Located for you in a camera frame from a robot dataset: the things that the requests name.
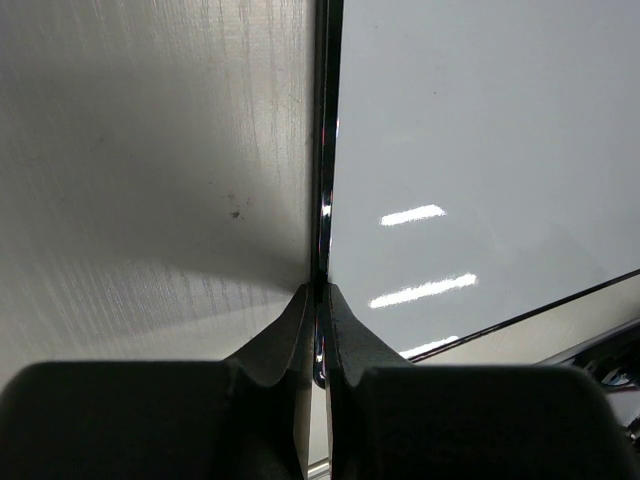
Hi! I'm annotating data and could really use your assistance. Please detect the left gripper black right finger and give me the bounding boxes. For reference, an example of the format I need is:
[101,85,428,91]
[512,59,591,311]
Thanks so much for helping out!
[322,284,639,479]

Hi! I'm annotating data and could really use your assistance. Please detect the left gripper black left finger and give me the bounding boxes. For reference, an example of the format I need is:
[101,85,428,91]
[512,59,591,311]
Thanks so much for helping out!
[1,285,314,479]

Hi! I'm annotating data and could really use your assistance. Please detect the white whiteboard with black rim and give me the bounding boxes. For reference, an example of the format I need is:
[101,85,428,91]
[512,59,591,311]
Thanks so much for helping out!
[315,1,639,366]

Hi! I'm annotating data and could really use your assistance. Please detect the aluminium mounting rail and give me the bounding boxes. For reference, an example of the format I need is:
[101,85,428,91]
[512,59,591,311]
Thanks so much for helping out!
[307,458,331,480]

